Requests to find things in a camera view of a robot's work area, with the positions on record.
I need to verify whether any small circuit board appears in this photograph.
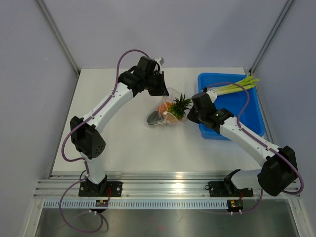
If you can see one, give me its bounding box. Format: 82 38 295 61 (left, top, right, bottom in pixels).
95 200 109 207
228 199 244 212

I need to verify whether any left small circuit board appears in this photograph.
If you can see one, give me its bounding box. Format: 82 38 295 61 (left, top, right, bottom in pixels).
95 200 109 207

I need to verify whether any toy pineapple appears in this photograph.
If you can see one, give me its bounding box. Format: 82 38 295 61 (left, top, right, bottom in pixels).
168 93 192 121

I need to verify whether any white slotted cable duct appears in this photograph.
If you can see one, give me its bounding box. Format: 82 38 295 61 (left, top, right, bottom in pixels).
43 199 228 209

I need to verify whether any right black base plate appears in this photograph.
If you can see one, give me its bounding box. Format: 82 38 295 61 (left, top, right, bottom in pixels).
204 181 254 198

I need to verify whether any right aluminium frame post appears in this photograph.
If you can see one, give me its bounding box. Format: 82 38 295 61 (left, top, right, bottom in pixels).
247 0 295 75

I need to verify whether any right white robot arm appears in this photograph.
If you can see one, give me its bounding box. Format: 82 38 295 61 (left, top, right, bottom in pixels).
187 92 299 197

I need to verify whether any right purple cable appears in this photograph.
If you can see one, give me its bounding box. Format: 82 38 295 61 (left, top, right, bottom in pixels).
202 82 305 215

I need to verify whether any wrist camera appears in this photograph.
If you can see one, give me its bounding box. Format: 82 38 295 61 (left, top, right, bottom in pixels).
155 57 164 66
205 89 217 103

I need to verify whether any left aluminium frame post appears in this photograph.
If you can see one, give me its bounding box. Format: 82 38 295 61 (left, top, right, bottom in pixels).
35 0 80 78

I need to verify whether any right small circuit board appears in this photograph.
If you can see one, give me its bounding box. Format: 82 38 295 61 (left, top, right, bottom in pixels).
228 199 244 212

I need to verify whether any purple cable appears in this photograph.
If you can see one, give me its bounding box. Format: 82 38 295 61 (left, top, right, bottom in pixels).
59 49 151 233
202 82 305 215

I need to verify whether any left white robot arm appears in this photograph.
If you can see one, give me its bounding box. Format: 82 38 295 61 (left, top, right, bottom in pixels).
70 56 169 197

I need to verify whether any aluminium mounting rail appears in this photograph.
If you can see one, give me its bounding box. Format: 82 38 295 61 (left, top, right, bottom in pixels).
32 172 301 199

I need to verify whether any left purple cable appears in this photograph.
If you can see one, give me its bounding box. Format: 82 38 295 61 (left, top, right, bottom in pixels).
59 49 151 233

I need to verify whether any green white leek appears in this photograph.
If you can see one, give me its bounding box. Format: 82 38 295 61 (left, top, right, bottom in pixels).
211 76 259 95

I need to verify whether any clear zip top bag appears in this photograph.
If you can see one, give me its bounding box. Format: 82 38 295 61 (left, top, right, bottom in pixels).
146 87 193 127

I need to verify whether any orange persimmon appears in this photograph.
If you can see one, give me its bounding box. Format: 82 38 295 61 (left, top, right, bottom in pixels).
158 101 171 114

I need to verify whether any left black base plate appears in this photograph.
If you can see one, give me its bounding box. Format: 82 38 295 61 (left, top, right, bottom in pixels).
79 180 123 198

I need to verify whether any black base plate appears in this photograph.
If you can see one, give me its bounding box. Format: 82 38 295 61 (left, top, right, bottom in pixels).
204 181 254 198
79 180 123 198

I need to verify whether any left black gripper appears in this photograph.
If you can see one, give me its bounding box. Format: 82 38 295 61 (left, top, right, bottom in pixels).
144 71 168 96

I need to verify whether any aluminium frame post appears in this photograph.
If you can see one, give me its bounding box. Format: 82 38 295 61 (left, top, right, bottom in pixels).
247 0 295 75
35 0 80 78

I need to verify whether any blue plastic bin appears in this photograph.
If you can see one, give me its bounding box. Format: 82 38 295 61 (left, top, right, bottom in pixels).
197 73 265 140

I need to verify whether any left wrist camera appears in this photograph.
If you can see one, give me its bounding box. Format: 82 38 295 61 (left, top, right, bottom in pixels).
155 57 164 66

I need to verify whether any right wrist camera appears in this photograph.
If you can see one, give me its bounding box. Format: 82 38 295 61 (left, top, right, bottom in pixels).
205 89 217 103

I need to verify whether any dark green avocado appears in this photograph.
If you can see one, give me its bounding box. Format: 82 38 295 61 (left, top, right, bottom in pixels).
147 111 161 126

